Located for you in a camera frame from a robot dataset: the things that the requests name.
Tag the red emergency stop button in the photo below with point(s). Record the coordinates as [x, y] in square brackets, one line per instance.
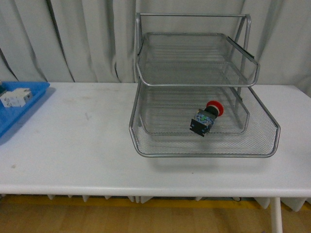
[203, 120]

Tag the silver mesh tray rack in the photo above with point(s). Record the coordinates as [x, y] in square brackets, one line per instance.
[180, 72]

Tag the white curtain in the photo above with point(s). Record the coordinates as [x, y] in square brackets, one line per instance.
[93, 40]

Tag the white circuit breaker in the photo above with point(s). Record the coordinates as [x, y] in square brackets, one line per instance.
[16, 98]

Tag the blue plastic tray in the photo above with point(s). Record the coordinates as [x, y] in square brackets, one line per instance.
[9, 116]

